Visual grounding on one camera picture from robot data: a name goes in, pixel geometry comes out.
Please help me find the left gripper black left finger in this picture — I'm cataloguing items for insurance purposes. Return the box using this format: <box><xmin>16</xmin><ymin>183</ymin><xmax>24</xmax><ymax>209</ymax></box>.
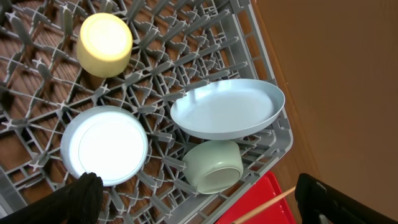
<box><xmin>1</xmin><ymin>172</ymin><xmax>104</xmax><ymax>224</ymax></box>

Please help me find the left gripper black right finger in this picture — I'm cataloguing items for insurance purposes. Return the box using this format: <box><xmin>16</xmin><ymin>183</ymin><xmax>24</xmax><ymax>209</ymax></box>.
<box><xmin>295</xmin><ymin>173</ymin><xmax>395</xmax><ymax>224</ymax></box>

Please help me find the light blue bowl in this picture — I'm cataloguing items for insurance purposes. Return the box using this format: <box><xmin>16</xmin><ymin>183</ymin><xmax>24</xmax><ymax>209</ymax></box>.
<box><xmin>60</xmin><ymin>106</ymin><xmax>149</xmax><ymax>187</ymax></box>

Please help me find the wooden chopstick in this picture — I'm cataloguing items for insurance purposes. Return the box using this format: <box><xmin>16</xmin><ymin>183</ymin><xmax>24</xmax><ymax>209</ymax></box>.
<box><xmin>232</xmin><ymin>186</ymin><xmax>296</xmax><ymax>224</ymax></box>

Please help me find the green bowl with food scraps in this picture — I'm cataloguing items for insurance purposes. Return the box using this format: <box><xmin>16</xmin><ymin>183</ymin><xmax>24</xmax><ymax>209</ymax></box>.
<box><xmin>182</xmin><ymin>140</ymin><xmax>243</xmax><ymax>194</ymax></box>

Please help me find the light blue plate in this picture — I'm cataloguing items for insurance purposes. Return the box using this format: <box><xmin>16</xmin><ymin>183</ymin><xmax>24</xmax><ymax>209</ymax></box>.
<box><xmin>170</xmin><ymin>79</ymin><xmax>285</xmax><ymax>140</ymax></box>

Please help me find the yellow plastic cup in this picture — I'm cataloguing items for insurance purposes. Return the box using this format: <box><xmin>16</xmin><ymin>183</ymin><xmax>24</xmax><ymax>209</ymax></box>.
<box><xmin>76</xmin><ymin>12</ymin><xmax>133</xmax><ymax>78</ymax></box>

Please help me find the grey dishwasher rack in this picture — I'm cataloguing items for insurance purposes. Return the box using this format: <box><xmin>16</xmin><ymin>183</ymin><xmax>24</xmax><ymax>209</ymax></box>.
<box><xmin>1</xmin><ymin>0</ymin><xmax>293</xmax><ymax>223</ymax></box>

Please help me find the red plastic tray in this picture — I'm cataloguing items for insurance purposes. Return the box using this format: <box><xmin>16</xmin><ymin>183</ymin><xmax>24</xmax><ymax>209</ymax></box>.
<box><xmin>215</xmin><ymin>170</ymin><xmax>298</xmax><ymax>224</ymax></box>

